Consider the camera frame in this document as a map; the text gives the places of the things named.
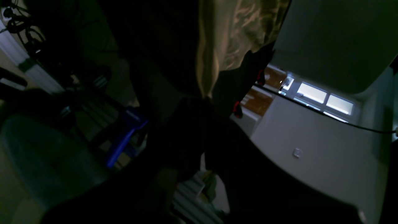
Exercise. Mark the camouflage t-shirt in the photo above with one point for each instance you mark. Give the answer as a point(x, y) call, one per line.
point(228, 29)

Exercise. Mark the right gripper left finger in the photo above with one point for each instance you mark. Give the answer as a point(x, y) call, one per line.
point(175, 142)

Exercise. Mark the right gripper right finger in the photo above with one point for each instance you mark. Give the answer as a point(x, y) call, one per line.
point(259, 191)

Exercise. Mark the red clamp right rear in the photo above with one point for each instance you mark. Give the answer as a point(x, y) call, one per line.
point(237, 110)

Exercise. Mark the blue clamp right rear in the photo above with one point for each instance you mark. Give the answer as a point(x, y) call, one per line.
point(130, 122)

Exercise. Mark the black table cloth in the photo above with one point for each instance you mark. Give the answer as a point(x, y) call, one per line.
point(159, 39)

